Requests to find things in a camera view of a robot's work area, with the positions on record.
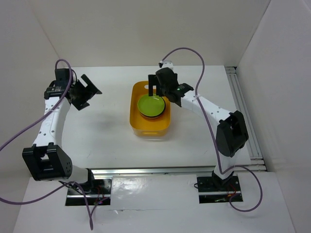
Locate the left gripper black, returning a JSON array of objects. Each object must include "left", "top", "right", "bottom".
[{"left": 69, "top": 74, "right": 101, "bottom": 111}]

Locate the green plate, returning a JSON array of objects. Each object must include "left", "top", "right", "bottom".
[{"left": 137, "top": 94, "right": 166, "bottom": 117}]

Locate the black plate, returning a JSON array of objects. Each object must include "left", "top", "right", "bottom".
[{"left": 138, "top": 97, "right": 166, "bottom": 119}]

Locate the orange plate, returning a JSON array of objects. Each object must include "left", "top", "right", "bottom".
[{"left": 143, "top": 115, "right": 160, "bottom": 120}]

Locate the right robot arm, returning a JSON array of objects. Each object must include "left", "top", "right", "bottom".
[{"left": 148, "top": 67, "right": 249, "bottom": 190}]

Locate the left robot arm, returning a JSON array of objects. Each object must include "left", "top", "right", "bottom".
[{"left": 22, "top": 68, "right": 101, "bottom": 194}]

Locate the yellow plastic bin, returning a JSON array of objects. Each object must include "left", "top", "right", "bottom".
[{"left": 129, "top": 81, "right": 171, "bottom": 137}]

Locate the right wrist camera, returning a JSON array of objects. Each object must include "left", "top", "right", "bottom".
[{"left": 158, "top": 61, "right": 173, "bottom": 70}]

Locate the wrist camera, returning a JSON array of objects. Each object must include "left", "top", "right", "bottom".
[
  {"left": 54, "top": 68, "right": 70, "bottom": 82},
  {"left": 158, "top": 61, "right": 173, "bottom": 70}
]

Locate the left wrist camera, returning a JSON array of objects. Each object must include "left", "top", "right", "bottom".
[{"left": 54, "top": 68, "right": 70, "bottom": 82}]

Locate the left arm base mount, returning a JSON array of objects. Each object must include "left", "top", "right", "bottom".
[{"left": 65, "top": 169, "right": 112, "bottom": 206}]

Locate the aluminium front rail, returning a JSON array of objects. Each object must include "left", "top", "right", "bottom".
[{"left": 91, "top": 166, "right": 214, "bottom": 176}]

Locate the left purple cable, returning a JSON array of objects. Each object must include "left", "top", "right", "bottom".
[{"left": 0, "top": 58, "right": 94, "bottom": 230}]

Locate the purple cable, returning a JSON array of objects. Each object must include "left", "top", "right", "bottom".
[
  {"left": 162, "top": 47, "right": 263, "bottom": 212},
  {"left": 0, "top": 58, "right": 94, "bottom": 230}
]

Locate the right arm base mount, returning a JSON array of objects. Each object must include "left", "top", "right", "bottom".
[{"left": 192, "top": 172, "right": 243, "bottom": 204}]

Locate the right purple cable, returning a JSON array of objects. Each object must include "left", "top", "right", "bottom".
[{"left": 162, "top": 47, "right": 263, "bottom": 212}]

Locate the aluminium side rail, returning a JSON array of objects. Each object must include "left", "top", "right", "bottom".
[{"left": 225, "top": 67, "right": 267, "bottom": 172}]

